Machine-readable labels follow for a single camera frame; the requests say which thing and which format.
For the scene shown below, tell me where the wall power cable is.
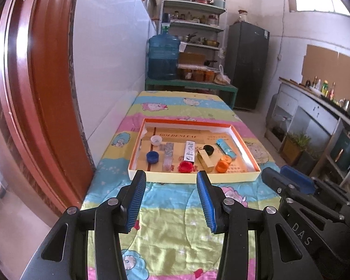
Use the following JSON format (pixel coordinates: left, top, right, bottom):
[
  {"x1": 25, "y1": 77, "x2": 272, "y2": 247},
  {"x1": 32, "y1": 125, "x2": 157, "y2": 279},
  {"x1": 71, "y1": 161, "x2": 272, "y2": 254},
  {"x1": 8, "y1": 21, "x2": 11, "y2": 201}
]
[{"x1": 279, "y1": 0, "x2": 287, "y2": 62}]

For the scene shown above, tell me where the plastic bag of buns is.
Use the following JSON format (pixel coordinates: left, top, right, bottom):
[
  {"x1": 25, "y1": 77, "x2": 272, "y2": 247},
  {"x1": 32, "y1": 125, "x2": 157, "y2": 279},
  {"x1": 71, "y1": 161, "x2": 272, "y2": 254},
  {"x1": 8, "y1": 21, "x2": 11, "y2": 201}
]
[{"x1": 214, "y1": 65, "x2": 231, "y2": 85}]

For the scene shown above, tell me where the white cartoon small box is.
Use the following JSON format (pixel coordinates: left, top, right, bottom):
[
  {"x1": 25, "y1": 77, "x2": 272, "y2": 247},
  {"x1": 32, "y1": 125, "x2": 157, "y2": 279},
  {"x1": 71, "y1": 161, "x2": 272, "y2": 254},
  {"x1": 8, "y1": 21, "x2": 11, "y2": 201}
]
[{"x1": 183, "y1": 140, "x2": 196, "y2": 163}]

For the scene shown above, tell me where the green metal table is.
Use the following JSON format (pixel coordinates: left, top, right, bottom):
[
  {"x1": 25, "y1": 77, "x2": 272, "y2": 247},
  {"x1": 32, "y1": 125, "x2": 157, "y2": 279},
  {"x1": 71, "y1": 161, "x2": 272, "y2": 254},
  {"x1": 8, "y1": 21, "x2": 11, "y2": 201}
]
[{"x1": 145, "y1": 77, "x2": 238, "y2": 110}]

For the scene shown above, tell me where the red-brown wooden door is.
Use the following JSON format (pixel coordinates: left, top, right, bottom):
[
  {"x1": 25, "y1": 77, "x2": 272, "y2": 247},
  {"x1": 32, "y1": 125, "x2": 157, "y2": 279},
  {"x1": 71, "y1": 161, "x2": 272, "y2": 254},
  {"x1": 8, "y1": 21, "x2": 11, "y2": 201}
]
[{"x1": 0, "y1": 0, "x2": 96, "y2": 234}]

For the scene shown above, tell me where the clear plastic oil jug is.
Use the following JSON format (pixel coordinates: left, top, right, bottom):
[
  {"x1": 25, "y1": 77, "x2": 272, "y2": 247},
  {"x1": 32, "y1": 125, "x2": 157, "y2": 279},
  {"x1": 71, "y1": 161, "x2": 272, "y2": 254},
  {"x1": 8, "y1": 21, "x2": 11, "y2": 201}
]
[{"x1": 273, "y1": 117, "x2": 289, "y2": 132}]

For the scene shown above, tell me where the wooden block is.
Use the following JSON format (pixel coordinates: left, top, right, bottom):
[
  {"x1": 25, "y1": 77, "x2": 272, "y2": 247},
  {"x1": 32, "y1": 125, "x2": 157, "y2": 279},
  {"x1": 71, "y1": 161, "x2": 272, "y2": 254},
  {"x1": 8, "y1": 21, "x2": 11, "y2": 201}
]
[{"x1": 196, "y1": 149, "x2": 215, "y2": 173}]

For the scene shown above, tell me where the blue water jug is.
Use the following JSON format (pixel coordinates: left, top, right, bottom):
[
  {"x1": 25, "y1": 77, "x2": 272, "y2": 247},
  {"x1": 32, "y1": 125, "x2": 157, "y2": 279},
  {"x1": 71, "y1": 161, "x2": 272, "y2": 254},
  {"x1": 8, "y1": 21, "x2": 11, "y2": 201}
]
[{"x1": 147, "y1": 13, "x2": 180, "y2": 80}]

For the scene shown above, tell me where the dark planter with plant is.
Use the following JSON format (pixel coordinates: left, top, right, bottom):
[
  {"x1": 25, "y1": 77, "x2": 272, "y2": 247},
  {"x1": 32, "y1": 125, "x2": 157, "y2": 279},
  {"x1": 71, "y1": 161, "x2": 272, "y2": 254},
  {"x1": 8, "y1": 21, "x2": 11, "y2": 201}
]
[{"x1": 297, "y1": 149, "x2": 320, "y2": 175}]

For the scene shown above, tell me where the row of glass jars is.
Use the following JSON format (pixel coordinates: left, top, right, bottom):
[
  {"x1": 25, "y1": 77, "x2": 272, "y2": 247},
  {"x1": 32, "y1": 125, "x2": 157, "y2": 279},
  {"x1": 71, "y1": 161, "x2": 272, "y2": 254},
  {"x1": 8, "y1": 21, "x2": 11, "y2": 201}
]
[{"x1": 171, "y1": 10, "x2": 218, "y2": 25}]

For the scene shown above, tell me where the printed cardboard liner sheet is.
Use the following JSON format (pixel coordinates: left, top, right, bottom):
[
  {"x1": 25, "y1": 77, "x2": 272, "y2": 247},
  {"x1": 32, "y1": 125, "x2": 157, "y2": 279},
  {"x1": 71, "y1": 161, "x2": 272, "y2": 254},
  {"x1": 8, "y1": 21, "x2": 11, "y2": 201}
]
[{"x1": 137, "y1": 127, "x2": 253, "y2": 173}]

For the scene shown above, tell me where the brown cardboard box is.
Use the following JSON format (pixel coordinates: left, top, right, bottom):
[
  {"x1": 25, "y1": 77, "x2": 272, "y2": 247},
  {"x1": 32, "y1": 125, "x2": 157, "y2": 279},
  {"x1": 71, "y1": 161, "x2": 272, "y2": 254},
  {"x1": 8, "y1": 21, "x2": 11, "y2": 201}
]
[{"x1": 178, "y1": 53, "x2": 206, "y2": 65}]

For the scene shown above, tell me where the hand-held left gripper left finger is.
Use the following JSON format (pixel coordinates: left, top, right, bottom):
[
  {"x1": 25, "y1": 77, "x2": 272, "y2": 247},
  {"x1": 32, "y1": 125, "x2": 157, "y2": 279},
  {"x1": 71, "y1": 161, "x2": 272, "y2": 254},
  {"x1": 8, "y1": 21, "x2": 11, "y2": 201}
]
[{"x1": 20, "y1": 169, "x2": 147, "y2": 280}]

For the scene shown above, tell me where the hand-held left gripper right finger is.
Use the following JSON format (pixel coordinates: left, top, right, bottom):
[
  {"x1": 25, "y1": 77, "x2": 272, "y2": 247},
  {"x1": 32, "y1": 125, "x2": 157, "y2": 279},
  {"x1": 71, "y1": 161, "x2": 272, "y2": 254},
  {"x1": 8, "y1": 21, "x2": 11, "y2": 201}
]
[{"x1": 196, "y1": 171, "x2": 323, "y2": 280}]

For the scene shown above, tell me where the white metal shelf rack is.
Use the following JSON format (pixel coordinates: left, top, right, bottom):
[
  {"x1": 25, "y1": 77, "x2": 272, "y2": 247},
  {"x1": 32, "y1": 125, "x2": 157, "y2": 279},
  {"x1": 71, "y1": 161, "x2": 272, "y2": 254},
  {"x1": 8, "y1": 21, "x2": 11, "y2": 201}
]
[{"x1": 160, "y1": 0, "x2": 226, "y2": 75}]

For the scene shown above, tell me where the orange-rimmed shallow cardboard box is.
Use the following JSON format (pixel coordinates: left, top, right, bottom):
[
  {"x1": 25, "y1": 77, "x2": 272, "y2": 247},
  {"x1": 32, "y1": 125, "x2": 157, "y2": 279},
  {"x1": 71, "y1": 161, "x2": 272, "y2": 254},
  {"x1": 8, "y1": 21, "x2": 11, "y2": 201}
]
[{"x1": 128, "y1": 118, "x2": 261, "y2": 184}]

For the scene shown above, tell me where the dark grey refrigerator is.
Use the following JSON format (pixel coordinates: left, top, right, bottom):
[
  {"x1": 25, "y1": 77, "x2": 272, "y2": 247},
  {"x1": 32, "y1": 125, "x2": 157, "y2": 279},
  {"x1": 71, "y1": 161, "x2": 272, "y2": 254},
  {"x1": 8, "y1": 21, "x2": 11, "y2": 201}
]
[{"x1": 224, "y1": 21, "x2": 270, "y2": 111}]

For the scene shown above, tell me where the teal lighter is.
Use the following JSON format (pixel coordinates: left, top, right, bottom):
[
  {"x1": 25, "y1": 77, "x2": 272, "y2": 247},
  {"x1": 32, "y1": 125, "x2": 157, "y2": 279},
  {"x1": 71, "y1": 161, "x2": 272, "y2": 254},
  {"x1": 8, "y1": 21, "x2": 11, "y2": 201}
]
[{"x1": 216, "y1": 139, "x2": 237, "y2": 159}]

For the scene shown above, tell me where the teal kitchen appliance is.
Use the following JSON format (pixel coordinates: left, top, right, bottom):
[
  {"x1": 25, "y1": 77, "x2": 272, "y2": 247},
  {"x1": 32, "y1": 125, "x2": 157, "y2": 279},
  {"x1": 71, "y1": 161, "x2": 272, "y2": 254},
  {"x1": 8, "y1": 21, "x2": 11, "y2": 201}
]
[{"x1": 329, "y1": 128, "x2": 350, "y2": 171}]

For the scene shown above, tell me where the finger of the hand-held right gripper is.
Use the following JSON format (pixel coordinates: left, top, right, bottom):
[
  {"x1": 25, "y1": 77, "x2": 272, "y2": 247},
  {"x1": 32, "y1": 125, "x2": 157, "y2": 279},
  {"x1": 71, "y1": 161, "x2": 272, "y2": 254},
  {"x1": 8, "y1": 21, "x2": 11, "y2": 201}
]
[
  {"x1": 281, "y1": 165, "x2": 350, "y2": 210},
  {"x1": 261, "y1": 168, "x2": 347, "y2": 226}
]

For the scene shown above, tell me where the grey kitchen counter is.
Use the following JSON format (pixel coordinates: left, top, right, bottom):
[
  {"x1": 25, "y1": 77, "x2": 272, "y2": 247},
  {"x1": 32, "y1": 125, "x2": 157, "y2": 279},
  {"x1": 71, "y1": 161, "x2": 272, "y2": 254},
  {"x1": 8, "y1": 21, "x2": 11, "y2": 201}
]
[{"x1": 265, "y1": 77, "x2": 350, "y2": 187}]

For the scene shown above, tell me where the clear plastic packet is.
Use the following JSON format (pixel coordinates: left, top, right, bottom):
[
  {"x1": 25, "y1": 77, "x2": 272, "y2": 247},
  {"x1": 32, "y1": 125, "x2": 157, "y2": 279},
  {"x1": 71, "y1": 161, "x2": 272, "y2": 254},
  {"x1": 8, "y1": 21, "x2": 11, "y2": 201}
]
[{"x1": 161, "y1": 142, "x2": 175, "y2": 172}]

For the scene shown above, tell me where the yellow planter with plant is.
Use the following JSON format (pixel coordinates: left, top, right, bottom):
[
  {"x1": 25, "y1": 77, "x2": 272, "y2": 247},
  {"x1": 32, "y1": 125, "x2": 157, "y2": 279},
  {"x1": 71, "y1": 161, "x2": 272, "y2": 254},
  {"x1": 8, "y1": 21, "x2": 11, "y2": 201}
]
[{"x1": 281, "y1": 133, "x2": 310, "y2": 165}]

